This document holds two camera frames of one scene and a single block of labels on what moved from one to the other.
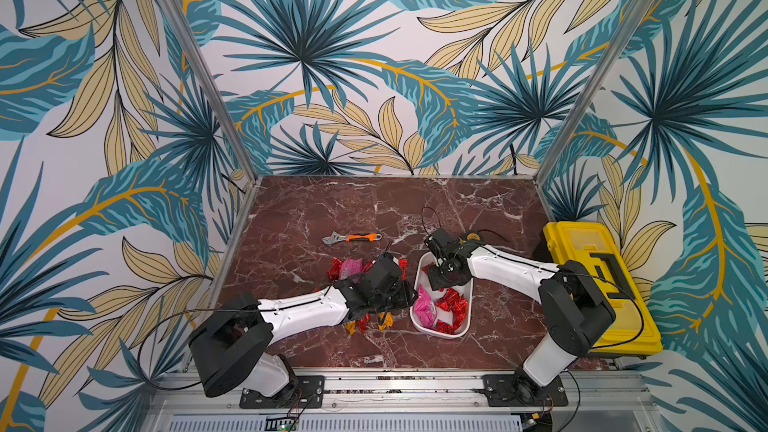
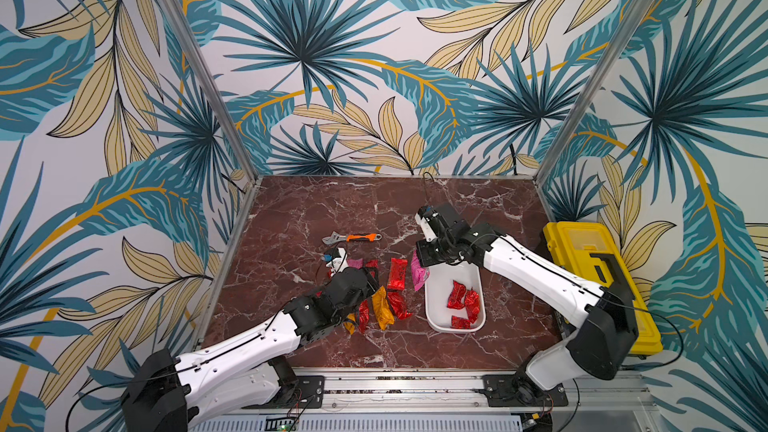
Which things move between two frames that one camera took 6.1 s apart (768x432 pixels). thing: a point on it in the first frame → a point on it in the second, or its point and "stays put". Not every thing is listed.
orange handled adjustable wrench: (337, 237) stays put
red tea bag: (363, 322) stays put
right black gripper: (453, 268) → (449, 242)
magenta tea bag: (425, 310) → (419, 272)
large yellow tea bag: (386, 319) stays put
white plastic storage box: (425, 261) → (438, 283)
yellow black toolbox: (636, 329) stays put
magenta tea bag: (351, 266) stays put
